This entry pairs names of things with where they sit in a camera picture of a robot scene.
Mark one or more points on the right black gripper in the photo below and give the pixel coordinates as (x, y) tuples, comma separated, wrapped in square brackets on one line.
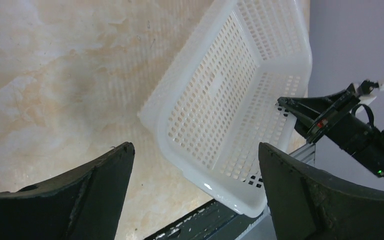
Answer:
[(344, 120)]

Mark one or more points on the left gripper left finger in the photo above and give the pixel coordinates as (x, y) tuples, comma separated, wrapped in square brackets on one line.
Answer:
[(84, 203)]

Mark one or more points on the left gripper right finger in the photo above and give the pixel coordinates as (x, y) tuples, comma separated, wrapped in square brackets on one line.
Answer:
[(307, 203)]

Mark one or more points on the white plastic basket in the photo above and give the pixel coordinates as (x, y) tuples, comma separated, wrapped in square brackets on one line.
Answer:
[(218, 100)]

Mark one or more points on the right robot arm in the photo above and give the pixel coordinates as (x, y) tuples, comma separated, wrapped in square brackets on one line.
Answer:
[(343, 119)]

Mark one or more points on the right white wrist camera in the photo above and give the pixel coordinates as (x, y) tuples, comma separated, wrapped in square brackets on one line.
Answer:
[(364, 90)]

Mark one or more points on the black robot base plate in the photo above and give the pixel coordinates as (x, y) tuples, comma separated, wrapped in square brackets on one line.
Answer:
[(210, 221)]

